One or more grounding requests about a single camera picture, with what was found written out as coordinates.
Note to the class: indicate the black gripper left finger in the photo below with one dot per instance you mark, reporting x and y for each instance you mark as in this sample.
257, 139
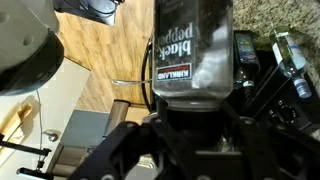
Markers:
121, 150

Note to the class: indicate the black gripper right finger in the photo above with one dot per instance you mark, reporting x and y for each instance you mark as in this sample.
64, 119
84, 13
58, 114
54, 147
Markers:
274, 152

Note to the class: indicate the black pepper jar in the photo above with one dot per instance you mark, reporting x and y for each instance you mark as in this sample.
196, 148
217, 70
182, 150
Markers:
193, 53

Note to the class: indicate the clear glass bottle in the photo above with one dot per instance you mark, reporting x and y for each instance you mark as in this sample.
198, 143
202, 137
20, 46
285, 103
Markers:
290, 59

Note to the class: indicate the dark glass bottle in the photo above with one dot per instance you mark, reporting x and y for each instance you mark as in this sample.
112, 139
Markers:
248, 66

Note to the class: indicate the black electric stove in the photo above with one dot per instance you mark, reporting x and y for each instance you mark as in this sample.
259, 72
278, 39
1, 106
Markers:
276, 99

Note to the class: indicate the near black frying pan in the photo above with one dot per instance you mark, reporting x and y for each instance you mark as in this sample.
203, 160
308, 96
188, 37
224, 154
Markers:
143, 80

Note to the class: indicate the black camera on stand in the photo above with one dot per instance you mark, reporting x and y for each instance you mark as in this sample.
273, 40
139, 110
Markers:
24, 162

